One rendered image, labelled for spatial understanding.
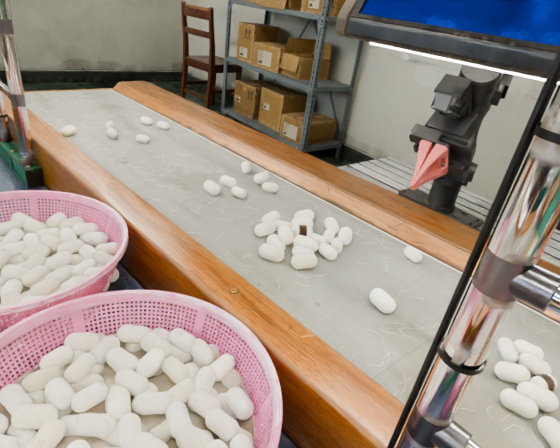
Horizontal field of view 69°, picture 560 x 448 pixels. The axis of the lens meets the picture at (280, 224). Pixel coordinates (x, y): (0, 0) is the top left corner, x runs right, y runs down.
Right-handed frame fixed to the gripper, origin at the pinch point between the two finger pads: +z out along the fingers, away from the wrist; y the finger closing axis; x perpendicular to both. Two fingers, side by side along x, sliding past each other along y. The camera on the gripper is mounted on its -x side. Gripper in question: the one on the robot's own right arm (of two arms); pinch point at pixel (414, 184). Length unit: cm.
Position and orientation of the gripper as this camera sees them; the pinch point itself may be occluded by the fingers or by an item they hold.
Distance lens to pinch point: 72.0
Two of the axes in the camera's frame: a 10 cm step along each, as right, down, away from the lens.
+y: 7.1, 4.2, -5.6
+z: -6.1, 7.6, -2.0
